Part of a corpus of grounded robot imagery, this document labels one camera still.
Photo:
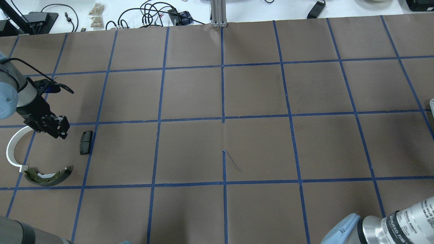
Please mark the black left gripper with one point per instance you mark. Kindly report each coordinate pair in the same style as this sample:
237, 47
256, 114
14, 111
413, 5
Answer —
34, 112

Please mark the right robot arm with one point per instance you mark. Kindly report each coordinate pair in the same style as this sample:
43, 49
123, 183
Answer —
413, 225

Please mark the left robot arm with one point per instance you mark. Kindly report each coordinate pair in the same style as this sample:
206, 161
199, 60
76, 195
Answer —
22, 95

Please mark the dark grey brake pad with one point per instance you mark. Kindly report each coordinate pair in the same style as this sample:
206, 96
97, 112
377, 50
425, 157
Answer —
86, 142

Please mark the white curved plastic strip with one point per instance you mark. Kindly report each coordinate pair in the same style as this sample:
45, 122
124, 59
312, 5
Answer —
10, 149

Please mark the olive metal brake shoe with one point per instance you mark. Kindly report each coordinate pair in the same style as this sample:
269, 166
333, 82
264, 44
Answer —
47, 180

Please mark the black monitor stand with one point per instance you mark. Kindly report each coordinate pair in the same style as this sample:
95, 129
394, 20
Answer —
34, 23

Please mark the black power adapter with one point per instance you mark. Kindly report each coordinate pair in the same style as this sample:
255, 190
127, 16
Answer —
316, 10

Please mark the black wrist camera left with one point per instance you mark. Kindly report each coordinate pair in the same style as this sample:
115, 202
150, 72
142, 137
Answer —
49, 86

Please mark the aluminium frame post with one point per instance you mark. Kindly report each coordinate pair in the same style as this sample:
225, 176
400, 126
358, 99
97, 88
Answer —
218, 13

